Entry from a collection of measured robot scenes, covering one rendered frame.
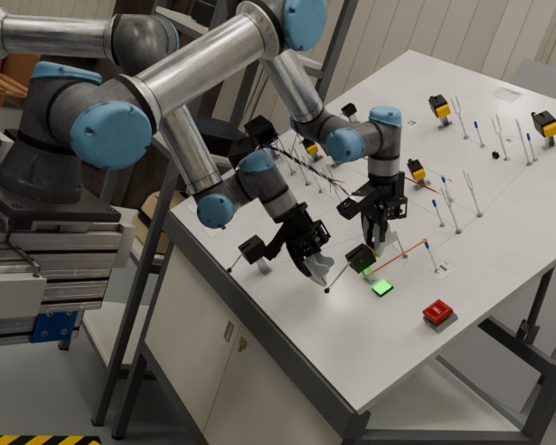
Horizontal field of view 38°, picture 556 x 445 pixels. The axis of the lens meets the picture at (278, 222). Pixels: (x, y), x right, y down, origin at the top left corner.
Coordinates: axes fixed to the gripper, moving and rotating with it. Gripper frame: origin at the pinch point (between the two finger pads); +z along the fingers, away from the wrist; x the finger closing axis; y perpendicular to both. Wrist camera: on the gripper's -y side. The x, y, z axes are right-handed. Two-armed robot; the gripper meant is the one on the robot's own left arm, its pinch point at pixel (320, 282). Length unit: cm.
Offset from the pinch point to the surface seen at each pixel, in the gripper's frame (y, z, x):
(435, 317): 26.5, 13.5, -8.0
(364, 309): 6.8, 10.2, -0.4
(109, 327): -134, 11, 55
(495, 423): 17, 56, 9
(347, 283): 0.8, 6.3, 8.5
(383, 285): 11.2, 8.6, 5.8
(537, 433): 25, 62, 10
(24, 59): -449, -134, 432
